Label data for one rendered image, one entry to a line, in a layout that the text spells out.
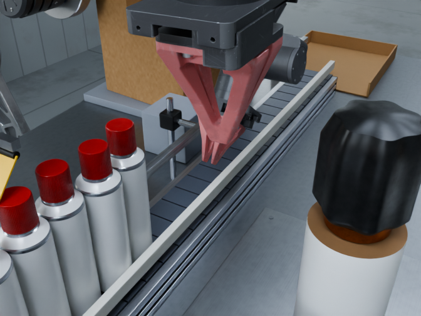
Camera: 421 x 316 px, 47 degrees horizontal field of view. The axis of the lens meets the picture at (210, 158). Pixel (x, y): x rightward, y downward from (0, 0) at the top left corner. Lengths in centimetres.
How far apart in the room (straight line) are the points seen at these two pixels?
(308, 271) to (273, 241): 24
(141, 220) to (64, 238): 13
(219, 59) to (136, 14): 5
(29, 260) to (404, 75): 114
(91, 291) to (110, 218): 9
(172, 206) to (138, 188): 18
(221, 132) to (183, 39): 7
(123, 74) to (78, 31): 274
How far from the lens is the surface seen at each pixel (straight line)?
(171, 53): 30
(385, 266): 45
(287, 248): 70
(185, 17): 25
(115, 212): 56
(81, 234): 54
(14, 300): 49
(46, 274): 52
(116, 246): 59
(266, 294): 64
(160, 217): 74
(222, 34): 24
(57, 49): 378
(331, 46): 156
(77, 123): 113
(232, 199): 79
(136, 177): 58
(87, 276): 58
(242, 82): 29
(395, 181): 39
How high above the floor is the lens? 136
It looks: 33 degrees down
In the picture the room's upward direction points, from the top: straight up
